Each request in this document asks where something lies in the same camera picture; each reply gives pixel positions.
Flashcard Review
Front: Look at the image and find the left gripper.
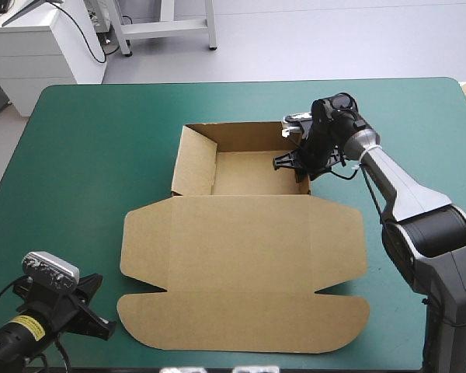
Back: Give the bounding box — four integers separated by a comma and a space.
13, 273, 117, 342

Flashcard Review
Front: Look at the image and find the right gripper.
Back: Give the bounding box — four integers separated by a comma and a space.
273, 115, 350, 184

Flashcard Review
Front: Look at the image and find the brown cardboard box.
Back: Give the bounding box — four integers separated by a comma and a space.
116, 120, 370, 355

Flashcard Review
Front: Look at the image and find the white cabinet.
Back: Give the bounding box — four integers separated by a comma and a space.
0, 5, 108, 117

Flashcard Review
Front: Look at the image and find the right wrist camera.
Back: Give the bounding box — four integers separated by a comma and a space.
280, 111, 314, 138

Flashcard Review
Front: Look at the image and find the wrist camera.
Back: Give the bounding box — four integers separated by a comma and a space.
20, 251, 81, 291
280, 111, 314, 138

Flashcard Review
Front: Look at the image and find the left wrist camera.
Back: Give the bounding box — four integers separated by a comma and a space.
20, 251, 81, 291

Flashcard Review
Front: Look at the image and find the grey metal frame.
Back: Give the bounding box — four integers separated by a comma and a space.
107, 0, 219, 58

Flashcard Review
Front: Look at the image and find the black floor cable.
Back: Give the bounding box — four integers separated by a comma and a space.
56, 2, 121, 65

